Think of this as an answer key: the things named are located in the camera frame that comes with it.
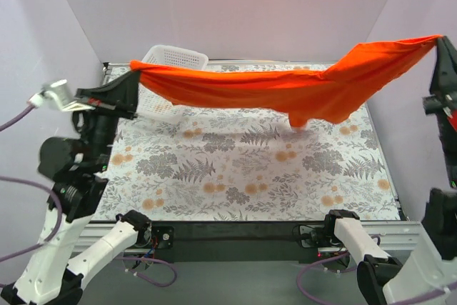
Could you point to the floral patterned table mat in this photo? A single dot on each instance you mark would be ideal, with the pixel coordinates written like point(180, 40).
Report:
point(193, 164)

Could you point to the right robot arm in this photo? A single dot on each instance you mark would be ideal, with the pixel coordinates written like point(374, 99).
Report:
point(428, 275)

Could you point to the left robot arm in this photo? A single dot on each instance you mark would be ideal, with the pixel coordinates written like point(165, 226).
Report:
point(53, 275)

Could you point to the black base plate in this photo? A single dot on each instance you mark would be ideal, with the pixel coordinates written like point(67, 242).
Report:
point(232, 244)

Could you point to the white plastic basket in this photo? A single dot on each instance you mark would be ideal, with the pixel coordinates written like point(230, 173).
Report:
point(171, 83)

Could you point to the orange t shirt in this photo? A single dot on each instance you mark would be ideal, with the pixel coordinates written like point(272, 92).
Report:
point(331, 95)

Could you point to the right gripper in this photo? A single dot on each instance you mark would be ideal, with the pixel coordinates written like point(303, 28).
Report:
point(439, 101)

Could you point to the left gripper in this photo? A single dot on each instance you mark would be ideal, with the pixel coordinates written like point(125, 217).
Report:
point(108, 106)

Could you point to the aluminium table frame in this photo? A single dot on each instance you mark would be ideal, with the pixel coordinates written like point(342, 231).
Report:
point(74, 165)

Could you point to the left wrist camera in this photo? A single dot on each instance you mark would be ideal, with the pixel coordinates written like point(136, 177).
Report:
point(57, 95)

